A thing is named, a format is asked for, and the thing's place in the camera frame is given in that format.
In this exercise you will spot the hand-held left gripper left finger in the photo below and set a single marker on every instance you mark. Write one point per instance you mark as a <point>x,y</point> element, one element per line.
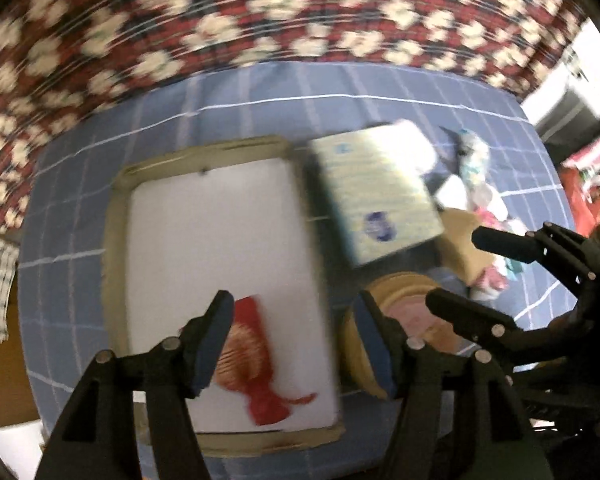
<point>213,345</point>

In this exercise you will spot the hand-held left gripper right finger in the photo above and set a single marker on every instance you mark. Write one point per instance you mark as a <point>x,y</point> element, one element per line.
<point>375,350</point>

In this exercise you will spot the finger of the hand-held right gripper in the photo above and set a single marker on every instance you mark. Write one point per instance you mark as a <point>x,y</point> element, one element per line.
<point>460,312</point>
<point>505,245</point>

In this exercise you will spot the teal cloth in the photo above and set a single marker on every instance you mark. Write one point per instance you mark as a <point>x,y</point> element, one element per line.
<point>512,266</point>

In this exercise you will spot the pink patterned cloth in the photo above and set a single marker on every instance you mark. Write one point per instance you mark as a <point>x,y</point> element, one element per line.
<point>490,280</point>

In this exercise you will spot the tan cloth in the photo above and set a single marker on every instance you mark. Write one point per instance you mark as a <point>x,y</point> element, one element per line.
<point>460,245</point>

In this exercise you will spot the white sponge block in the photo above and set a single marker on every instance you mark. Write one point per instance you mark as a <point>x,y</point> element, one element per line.
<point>452,192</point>

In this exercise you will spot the clear bag of cotton swabs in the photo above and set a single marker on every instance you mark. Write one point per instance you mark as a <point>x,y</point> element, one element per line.
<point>472,155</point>

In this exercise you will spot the gold metal tray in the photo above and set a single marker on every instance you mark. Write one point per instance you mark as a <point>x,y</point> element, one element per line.
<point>204,220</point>

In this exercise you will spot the round gold tin pink lid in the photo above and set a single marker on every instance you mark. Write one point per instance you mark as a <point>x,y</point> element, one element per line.
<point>405,305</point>

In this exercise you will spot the red plastic bag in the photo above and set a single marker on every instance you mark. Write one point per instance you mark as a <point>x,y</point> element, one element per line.
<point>577,195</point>

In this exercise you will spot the yellow printed tissue pack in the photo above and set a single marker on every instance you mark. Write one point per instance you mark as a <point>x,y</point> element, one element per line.
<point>375,190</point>

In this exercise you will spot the black device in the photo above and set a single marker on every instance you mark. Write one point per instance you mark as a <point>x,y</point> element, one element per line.
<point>570,100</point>

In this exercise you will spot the blue checked bed sheet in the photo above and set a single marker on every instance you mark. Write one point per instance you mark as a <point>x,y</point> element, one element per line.
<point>229,105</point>

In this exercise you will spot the red plaid bear blanket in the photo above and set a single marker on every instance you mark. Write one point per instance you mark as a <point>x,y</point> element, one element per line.
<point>280,25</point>

